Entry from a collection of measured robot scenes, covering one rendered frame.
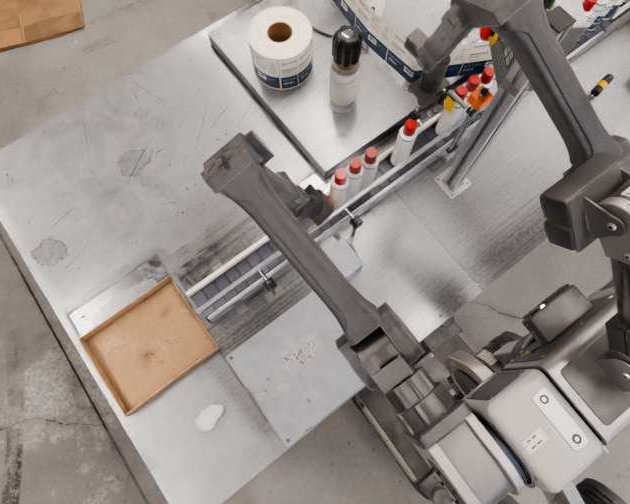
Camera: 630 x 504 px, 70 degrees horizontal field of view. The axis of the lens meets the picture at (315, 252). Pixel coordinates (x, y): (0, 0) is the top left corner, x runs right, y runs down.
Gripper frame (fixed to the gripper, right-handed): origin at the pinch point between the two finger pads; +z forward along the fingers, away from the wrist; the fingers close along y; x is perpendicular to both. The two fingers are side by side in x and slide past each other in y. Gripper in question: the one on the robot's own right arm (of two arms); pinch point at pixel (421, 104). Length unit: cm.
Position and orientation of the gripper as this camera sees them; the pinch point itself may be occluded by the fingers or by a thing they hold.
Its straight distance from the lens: 142.2
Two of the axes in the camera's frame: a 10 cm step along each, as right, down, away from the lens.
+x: 6.0, 7.7, -2.3
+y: -8.0, 5.7, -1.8
